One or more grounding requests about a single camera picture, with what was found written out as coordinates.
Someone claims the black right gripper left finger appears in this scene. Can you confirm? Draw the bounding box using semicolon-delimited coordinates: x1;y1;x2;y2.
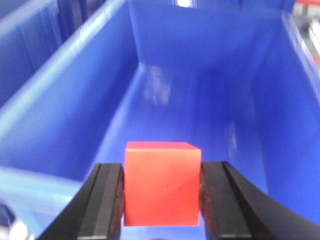
43;163;124;240

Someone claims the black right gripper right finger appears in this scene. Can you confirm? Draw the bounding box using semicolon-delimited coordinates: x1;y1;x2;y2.
199;161;320;240

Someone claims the red cube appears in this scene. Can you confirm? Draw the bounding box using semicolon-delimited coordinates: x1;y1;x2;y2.
124;141;202;227

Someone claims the blue bin under gripper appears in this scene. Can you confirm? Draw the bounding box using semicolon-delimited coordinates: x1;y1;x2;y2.
0;0;320;240

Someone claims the neighbouring blue bin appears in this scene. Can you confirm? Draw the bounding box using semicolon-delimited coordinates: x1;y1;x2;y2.
0;0;96;108

